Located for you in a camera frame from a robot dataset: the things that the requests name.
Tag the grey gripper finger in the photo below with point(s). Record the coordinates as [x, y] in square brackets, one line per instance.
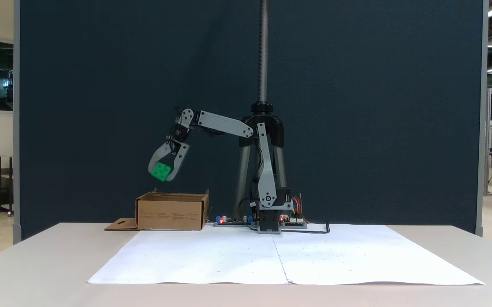
[158, 155]
[181, 162]

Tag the green die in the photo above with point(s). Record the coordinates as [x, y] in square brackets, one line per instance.
[161, 171]

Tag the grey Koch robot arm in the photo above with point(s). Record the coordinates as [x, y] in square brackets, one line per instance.
[224, 124]

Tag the brown cardboard box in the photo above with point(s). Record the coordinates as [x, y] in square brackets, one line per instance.
[170, 213]

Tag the dark blue partition panel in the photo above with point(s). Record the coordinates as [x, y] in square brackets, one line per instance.
[101, 106]

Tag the blue circuit board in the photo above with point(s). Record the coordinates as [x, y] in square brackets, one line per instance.
[235, 221]

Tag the white paper sheet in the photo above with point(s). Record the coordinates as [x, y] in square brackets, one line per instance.
[211, 260]

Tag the black tripod with metal pole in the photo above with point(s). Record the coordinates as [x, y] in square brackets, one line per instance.
[263, 51]

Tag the black wheeled cart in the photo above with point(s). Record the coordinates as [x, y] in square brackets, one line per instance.
[5, 183]

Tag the grey framed wall window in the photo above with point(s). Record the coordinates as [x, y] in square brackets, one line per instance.
[3, 76]

